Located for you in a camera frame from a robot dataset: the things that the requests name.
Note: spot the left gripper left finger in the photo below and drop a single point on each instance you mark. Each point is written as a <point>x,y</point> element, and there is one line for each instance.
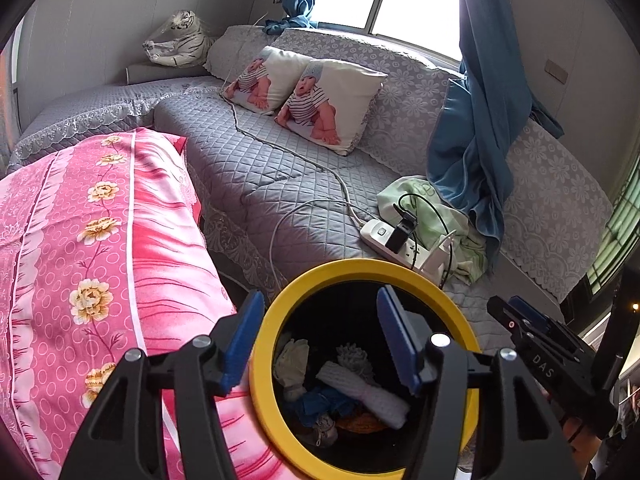
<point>234,337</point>

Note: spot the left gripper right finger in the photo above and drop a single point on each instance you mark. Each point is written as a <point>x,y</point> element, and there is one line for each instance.
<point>407,335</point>

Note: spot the white paper towel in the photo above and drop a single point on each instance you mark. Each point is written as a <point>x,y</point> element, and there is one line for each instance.
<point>289,366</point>

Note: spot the yellow rimmed trash bin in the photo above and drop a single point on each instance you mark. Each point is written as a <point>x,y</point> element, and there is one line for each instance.
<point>325,434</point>

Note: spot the right hand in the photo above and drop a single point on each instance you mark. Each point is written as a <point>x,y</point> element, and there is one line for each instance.
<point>584,443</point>

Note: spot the white charger plug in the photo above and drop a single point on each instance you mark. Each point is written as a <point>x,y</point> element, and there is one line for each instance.
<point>438,262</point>

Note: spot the black charger adapter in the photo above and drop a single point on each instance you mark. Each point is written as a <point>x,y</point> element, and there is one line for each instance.
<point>402,232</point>

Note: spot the white power strip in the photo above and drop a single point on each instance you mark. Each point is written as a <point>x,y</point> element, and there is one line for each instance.
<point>375,233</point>

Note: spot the green blanket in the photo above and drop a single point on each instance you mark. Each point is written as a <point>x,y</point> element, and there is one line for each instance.
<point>435,219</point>

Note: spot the pink floral tablecloth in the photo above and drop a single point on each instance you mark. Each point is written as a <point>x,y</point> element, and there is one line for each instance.
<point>108,297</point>

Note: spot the grey quilted sofa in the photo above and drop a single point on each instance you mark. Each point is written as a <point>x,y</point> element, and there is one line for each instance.
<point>272,200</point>

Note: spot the right blue curtain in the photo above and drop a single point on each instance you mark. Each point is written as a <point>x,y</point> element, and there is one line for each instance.
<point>484,113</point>

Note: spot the right baby print pillow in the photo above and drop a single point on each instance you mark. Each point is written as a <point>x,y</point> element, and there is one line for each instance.
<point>330,104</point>

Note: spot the baby print pillow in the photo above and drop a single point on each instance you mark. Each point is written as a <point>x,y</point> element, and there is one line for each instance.
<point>330,104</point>
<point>267,81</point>

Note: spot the left baby print pillow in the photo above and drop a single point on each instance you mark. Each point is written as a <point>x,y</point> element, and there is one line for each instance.
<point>267,81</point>

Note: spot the white tiger plush toy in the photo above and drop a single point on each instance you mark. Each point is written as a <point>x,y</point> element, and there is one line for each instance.
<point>180,42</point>

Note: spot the window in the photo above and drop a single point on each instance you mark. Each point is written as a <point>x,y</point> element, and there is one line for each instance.
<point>431,25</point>

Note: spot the wall switch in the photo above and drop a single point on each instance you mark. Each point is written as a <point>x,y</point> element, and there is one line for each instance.
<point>555,71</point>

